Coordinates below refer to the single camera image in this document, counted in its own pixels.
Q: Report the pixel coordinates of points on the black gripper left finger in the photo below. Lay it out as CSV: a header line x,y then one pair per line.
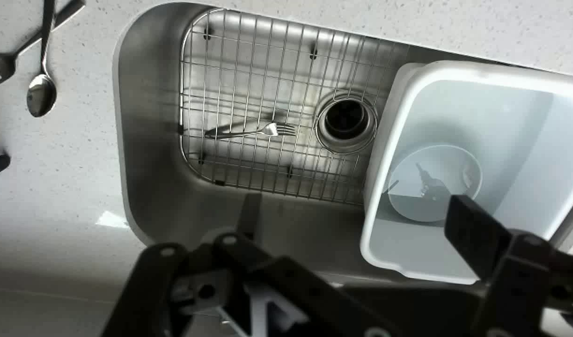
x,y
161,281

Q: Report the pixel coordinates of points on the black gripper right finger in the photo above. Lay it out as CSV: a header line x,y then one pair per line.
x,y
522,281

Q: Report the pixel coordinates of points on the silver metal spoon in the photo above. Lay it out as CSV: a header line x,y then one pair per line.
x,y
41,94

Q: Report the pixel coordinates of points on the stainless steel sink basin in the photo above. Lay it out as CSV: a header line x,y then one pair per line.
x,y
155,187

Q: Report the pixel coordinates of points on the white round bowl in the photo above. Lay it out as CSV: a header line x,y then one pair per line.
x,y
447,165

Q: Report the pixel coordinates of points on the metal utensil under grid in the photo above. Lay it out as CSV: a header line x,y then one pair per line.
x,y
236,129

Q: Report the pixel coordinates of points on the white plastic wash tub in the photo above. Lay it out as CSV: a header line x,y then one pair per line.
x,y
391,112

